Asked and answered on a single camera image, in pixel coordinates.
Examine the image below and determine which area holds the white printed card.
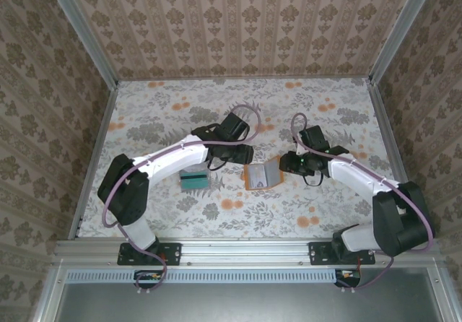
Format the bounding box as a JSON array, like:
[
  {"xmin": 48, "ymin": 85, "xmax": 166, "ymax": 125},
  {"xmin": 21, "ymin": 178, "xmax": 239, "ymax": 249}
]
[{"xmin": 248, "ymin": 165, "xmax": 270, "ymax": 188}]

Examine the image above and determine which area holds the orange leather card holder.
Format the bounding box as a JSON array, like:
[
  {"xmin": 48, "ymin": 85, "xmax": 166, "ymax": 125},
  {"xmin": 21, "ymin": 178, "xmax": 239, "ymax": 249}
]
[{"xmin": 243, "ymin": 155, "xmax": 283, "ymax": 192}]

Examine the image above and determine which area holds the teal card with black stripe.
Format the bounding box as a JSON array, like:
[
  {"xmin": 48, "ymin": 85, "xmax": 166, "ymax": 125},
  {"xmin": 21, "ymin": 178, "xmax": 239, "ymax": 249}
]
[{"xmin": 181, "ymin": 172, "xmax": 210, "ymax": 189}]

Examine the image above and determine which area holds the aluminium base beam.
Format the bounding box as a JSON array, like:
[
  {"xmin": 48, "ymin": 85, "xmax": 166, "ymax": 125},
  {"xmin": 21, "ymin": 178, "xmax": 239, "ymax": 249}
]
[{"xmin": 53, "ymin": 238, "xmax": 443, "ymax": 267}]

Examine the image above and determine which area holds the black connector box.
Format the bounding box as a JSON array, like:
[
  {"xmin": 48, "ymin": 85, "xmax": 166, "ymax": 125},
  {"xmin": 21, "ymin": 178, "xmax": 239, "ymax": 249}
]
[
  {"xmin": 334, "ymin": 268, "xmax": 362, "ymax": 289},
  {"xmin": 134, "ymin": 269, "xmax": 164, "ymax": 290}
]

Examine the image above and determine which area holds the grey metal panel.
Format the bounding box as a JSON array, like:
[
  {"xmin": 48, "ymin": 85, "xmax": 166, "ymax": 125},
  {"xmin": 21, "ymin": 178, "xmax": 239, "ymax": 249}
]
[{"xmin": 53, "ymin": 282, "xmax": 443, "ymax": 322}]

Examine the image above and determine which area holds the thin black cable loop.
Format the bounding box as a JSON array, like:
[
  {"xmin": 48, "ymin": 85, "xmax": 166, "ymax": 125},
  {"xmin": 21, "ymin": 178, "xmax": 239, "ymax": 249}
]
[
  {"xmin": 302, "ymin": 171, "xmax": 325, "ymax": 188},
  {"xmin": 206, "ymin": 157, "xmax": 227, "ymax": 173}
]

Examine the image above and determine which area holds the aluminium side rail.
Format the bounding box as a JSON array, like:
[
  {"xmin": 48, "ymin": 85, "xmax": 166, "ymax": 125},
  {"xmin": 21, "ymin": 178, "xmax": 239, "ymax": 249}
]
[
  {"xmin": 68, "ymin": 82, "xmax": 120, "ymax": 242},
  {"xmin": 367, "ymin": 78, "xmax": 425, "ymax": 242}
]

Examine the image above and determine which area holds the white slotted cable duct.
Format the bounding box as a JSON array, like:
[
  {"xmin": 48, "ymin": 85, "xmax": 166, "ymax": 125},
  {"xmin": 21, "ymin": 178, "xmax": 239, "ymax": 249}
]
[{"xmin": 66, "ymin": 268, "xmax": 362, "ymax": 284}]

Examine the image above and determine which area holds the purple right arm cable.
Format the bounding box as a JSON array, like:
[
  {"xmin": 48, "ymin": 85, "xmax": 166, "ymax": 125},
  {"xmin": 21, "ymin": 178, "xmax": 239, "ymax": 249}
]
[{"xmin": 290, "ymin": 112, "xmax": 437, "ymax": 294}]

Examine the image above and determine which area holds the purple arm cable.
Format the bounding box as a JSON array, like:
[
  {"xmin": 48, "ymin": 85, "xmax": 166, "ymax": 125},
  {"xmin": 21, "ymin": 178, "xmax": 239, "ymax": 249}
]
[
  {"xmin": 290, "ymin": 112, "xmax": 437, "ymax": 294},
  {"xmin": 102, "ymin": 103, "xmax": 263, "ymax": 296}
]

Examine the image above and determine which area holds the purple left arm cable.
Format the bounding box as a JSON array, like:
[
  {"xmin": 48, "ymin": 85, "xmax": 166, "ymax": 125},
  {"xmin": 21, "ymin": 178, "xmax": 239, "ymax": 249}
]
[{"xmin": 102, "ymin": 103, "xmax": 263, "ymax": 296}]

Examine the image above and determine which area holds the aluminium frame post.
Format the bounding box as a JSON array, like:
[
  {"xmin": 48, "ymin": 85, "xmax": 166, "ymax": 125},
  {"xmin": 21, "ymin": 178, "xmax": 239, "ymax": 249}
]
[
  {"xmin": 367, "ymin": 0, "xmax": 436, "ymax": 84},
  {"xmin": 42, "ymin": 0, "xmax": 120, "ymax": 88}
]

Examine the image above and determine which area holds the aluminium frame bar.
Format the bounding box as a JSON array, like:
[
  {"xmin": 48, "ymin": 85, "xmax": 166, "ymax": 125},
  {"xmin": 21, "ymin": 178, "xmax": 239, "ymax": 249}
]
[
  {"xmin": 425, "ymin": 266, "xmax": 454, "ymax": 322},
  {"xmin": 30, "ymin": 264, "xmax": 69, "ymax": 322}
]

